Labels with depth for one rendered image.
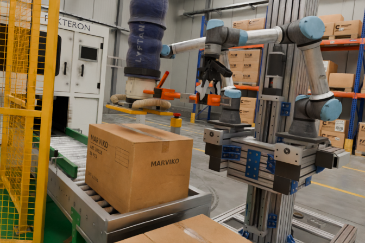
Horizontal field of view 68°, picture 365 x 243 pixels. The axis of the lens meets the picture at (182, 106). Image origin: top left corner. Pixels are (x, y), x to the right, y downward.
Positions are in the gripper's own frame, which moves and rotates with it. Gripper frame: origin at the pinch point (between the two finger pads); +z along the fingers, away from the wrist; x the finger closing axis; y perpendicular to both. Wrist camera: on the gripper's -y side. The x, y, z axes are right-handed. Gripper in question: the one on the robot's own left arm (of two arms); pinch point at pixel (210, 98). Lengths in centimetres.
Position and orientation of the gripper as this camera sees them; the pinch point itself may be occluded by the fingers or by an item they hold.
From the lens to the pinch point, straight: 122.8
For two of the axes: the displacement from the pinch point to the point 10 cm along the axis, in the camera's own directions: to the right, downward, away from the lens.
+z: -1.1, 9.9, 0.6
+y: -6.2, -1.1, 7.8
